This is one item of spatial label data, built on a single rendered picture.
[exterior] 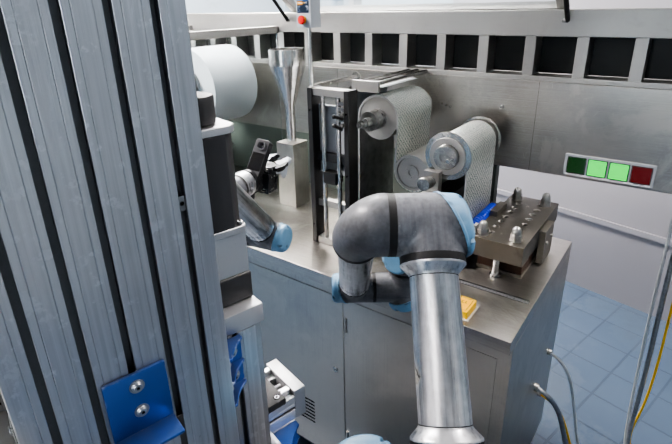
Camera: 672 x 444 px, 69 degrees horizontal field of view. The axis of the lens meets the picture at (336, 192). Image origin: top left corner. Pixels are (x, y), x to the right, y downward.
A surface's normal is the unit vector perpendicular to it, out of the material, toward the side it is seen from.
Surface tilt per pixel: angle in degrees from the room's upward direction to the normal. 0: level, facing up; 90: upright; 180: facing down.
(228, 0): 90
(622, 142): 90
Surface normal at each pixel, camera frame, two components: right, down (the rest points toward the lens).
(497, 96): -0.59, 0.30
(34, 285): 0.64, 0.26
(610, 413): -0.02, -0.93
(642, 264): -0.77, 0.25
